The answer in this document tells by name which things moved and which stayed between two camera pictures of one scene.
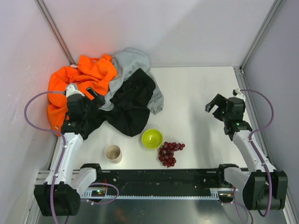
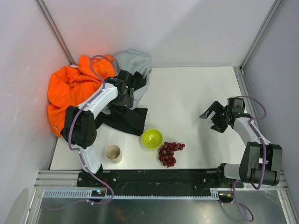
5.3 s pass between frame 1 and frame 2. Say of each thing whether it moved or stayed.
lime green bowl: stayed
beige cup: stayed
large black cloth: moved
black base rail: stayed
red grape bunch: stayed
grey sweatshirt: moved
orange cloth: stayed
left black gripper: moved
